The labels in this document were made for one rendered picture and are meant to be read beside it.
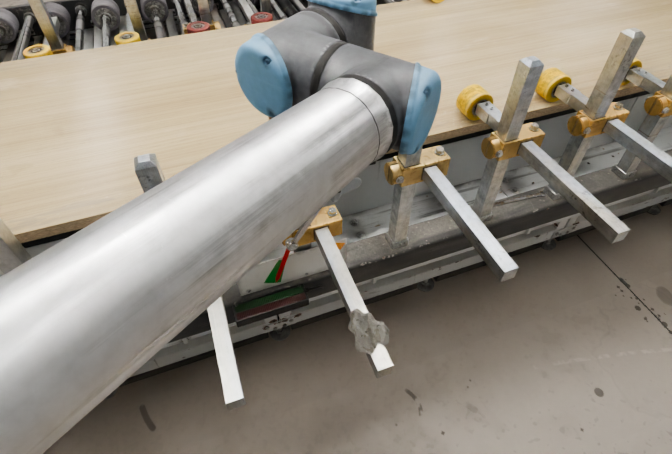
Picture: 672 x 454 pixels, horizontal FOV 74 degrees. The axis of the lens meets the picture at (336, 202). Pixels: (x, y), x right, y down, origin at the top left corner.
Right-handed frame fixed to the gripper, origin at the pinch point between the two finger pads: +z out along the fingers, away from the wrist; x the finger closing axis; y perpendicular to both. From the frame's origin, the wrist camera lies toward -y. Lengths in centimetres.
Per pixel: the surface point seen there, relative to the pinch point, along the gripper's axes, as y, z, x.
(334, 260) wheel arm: -0.5, 14.6, -3.7
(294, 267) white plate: -6.9, 25.7, 5.5
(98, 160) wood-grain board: -44, 11, 41
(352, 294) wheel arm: 0.0, 14.6, -12.5
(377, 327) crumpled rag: 1.3, 13.6, -21.0
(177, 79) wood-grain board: -22, 11, 73
